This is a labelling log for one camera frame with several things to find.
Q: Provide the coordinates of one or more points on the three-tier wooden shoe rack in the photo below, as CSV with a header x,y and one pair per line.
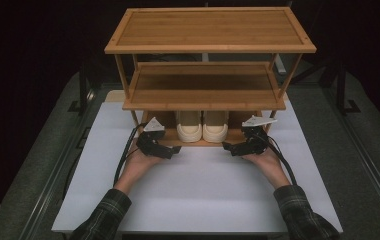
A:
x,y
208,31

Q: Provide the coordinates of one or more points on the grey metal rail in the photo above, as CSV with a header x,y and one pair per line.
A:
x,y
49,180
368,160

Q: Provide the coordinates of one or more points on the cream foam clog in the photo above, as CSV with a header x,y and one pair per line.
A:
x,y
215,128
189,128

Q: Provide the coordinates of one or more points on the black metal stand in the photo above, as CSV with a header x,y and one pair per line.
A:
x,y
83,90
343,90

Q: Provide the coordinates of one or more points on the person's right hand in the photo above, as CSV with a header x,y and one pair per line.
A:
x,y
268,163

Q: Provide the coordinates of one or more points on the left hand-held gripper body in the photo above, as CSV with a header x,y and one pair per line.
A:
x,y
151,141

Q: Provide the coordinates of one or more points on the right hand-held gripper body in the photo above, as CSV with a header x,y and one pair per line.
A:
x,y
254,140

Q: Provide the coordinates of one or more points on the person's left hand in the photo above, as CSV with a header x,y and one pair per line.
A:
x,y
138,166

